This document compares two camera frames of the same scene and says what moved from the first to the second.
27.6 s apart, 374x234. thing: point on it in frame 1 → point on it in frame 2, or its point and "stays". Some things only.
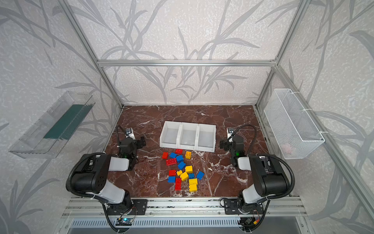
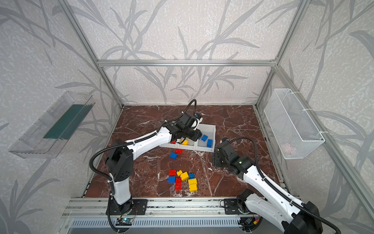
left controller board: x=124 y=222 stays
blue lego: x=181 y=165 → x=204 y=137
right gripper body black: x=225 y=145 → x=219 y=156
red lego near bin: x=179 y=151 stays
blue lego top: x=173 y=155 stays
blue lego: x=171 y=179 stays
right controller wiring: x=251 y=223 stays
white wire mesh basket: x=290 y=125 stays
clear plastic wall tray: x=48 y=135 stays
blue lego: x=200 y=175 → x=210 y=143
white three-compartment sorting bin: x=188 y=136 stays
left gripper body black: x=139 y=143 → x=192 y=134
